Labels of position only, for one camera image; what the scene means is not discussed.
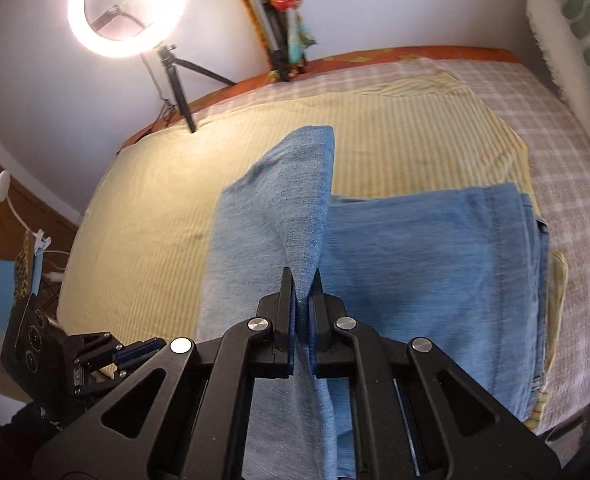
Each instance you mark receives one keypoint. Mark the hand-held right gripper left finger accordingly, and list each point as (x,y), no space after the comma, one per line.
(290,340)

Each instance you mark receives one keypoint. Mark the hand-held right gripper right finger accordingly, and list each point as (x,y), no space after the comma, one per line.
(313,350)

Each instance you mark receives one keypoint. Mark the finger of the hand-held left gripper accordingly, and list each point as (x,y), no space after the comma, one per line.
(135,347)
(105,370)

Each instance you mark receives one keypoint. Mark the blue denim pants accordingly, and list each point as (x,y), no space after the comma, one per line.
(425,260)

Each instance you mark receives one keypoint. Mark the leopard print cloth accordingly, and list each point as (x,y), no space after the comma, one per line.
(22,275)

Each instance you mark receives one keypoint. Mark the yellow striped blanket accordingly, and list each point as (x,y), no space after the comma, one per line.
(150,210)

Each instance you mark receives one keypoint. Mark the white clip lamp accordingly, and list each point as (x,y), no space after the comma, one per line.
(4,182)

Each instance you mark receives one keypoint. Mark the small black tripod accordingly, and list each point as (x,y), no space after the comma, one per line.
(175,85)

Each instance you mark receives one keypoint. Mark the orange mattress edge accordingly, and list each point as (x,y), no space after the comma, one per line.
(375,55)

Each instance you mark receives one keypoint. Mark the folded silver black tripod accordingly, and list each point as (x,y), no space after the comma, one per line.
(275,35)

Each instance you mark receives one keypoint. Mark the white green patterned pillow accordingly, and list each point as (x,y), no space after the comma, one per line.
(575,25)

